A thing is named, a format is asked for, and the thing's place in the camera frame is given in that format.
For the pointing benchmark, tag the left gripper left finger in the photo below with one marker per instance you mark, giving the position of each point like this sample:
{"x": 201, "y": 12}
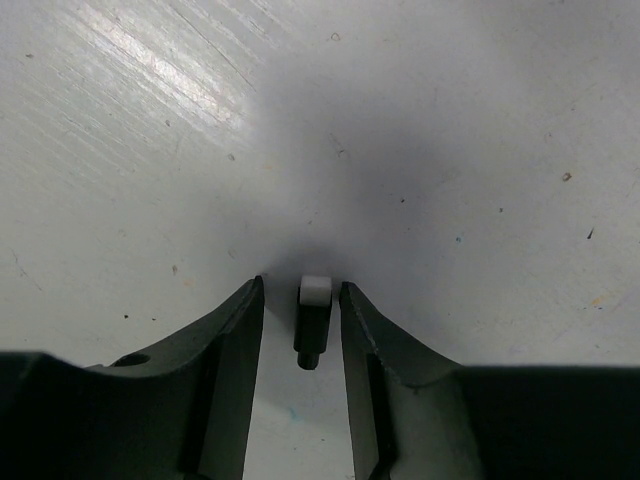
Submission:
{"x": 177, "y": 409}

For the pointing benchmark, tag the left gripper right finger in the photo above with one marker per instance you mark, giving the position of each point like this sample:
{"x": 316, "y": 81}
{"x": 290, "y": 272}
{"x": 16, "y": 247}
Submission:
{"x": 415, "y": 414}

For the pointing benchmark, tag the black pen cap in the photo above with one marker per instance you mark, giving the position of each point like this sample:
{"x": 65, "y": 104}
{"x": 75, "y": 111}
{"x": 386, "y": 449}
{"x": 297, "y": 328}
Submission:
{"x": 313, "y": 314}

